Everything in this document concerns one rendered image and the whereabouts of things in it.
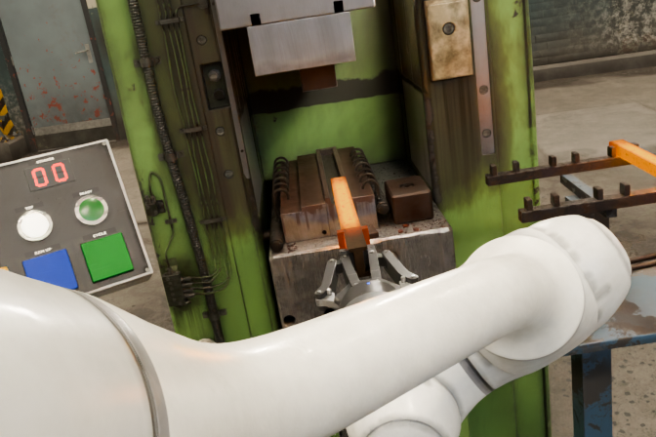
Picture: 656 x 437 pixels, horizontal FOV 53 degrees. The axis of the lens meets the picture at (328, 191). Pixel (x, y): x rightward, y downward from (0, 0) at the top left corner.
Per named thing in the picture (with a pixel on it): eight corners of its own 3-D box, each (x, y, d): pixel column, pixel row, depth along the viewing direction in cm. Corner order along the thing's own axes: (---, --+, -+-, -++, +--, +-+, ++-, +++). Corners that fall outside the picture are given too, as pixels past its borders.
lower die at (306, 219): (378, 228, 139) (373, 190, 137) (285, 243, 139) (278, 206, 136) (357, 173, 179) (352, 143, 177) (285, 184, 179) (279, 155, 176)
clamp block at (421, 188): (434, 218, 140) (431, 190, 138) (395, 225, 139) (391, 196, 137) (423, 201, 151) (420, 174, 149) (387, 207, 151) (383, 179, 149)
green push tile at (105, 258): (134, 269, 121) (121, 231, 122) (93, 283, 118) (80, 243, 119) (134, 270, 123) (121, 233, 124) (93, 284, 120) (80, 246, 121)
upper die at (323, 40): (356, 60, 128) (349, 11, 125) (255, 76, 128) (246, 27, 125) (339, 42, 168) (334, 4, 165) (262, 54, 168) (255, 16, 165)
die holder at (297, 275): (470, 410, 148) (452, 227, 134) (303, 438, 147) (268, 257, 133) (421, 297, 201) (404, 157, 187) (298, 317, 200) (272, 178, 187)
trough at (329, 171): (350, 200, 137) (349, 194, 137) (326, 204, 137) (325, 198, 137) (336, 151, 177) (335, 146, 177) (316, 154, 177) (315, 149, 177)
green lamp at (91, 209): (104, 220, 121) (99, 199, 120) (79, 225, 121) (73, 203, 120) (108, 216, 124) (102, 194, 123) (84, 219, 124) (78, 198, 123)
